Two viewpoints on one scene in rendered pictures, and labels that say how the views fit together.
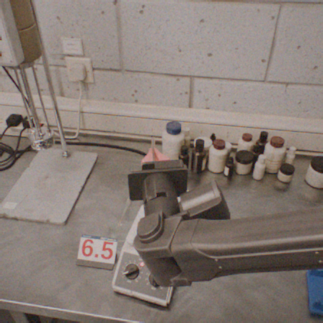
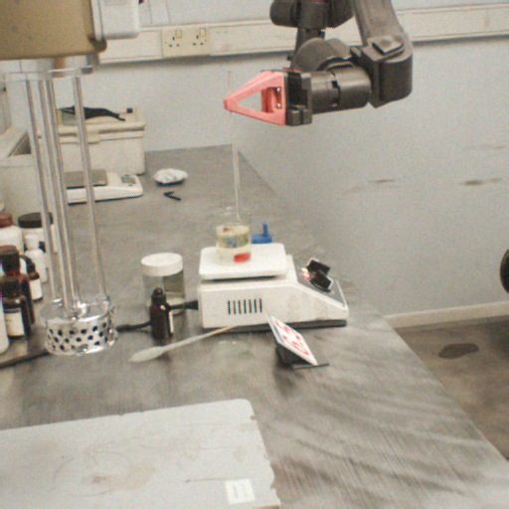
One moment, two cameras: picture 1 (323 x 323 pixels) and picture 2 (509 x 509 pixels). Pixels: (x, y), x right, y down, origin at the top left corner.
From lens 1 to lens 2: 1.31 m
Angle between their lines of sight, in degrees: 92
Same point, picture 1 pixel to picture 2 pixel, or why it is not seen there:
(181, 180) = not seen: hidden behind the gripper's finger
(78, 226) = (243, 389)
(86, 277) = (342, 350)
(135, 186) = (306, 95)
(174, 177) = not seen: hidden behind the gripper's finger
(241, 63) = not seen: outside the picture
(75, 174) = (73, 438)
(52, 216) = (240, 416)
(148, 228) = (395, 39)
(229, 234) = (383, 14)
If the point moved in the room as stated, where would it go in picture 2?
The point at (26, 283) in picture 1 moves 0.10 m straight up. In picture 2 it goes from (407, 394) to (407, 310)
